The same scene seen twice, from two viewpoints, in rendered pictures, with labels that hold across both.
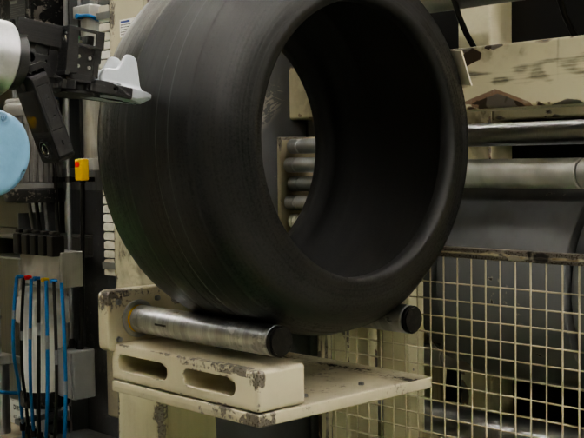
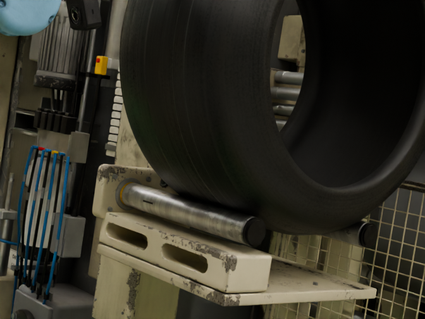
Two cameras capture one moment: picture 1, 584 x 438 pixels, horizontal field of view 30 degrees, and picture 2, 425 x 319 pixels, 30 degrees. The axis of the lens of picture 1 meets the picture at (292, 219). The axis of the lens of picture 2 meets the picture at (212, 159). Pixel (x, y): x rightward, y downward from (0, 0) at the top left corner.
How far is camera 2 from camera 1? 0.32 m
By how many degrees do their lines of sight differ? 2
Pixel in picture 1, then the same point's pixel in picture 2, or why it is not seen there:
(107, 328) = (101, 197)
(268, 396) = (237, 280)
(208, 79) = not seen: outside the picture
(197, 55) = not seen: outside the picture
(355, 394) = (310, 292)
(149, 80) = not seen: outside the picture
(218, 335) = (199, 218)
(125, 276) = (123, 158)
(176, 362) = (157, 236)
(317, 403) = (277, 293)
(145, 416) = (120, 280)
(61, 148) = (90, 16)
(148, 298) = (140, 178)
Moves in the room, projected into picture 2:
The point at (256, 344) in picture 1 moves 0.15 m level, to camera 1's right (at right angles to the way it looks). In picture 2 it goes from (233, 231) to (331, 246)
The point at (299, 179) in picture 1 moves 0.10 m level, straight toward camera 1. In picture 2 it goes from (280, 105) to (282, 104)
